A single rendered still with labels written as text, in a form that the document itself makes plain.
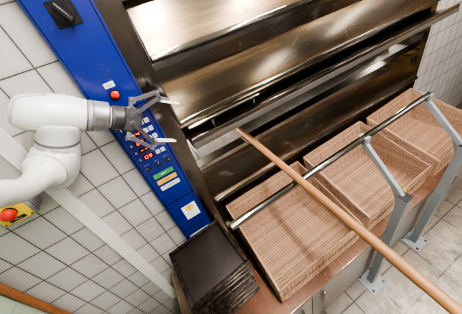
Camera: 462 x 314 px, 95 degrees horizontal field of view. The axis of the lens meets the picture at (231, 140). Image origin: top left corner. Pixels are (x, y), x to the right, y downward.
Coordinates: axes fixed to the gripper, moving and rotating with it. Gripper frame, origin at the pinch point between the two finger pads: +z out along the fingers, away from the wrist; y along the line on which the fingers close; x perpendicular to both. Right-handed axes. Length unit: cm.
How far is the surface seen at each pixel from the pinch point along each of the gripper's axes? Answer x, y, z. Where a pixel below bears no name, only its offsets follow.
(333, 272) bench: 35, 68, 78
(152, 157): -12.1, 16.1, -2.4
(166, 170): -13.1, 22.5, 4.7
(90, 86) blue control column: -7.8, -8.3, -24.7
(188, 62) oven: -3.7, -22.6, 5.5
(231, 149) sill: -10.5, 13.1, 37.6
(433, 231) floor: 57, 64, 193
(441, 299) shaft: 72, 29, 35
